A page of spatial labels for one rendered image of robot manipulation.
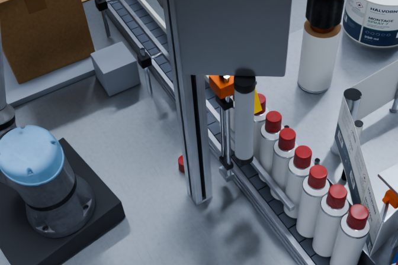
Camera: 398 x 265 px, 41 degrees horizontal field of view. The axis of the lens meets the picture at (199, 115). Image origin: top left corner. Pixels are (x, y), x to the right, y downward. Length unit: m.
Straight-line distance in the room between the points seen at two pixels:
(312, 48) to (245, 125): 0.45
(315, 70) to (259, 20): 0.59
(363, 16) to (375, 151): 0.41
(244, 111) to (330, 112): 0.51
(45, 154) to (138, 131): 0.42
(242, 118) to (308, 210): 0.26
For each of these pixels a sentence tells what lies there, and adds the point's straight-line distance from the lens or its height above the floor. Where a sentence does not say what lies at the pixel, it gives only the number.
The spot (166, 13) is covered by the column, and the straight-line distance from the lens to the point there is 0.88.
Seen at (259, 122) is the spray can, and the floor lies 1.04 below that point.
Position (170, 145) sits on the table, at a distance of 1.37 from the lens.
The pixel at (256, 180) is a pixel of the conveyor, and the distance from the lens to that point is 1.23.
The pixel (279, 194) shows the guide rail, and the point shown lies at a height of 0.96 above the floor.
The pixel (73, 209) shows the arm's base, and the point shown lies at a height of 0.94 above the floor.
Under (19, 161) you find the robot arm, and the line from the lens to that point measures 1.06.
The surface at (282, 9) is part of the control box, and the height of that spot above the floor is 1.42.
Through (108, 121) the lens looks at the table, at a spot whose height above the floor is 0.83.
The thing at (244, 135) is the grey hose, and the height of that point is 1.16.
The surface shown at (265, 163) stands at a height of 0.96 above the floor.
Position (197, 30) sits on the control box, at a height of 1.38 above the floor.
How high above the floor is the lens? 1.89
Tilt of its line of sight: 48 degrees down
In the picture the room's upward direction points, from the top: 5 degrees counter-clockwise
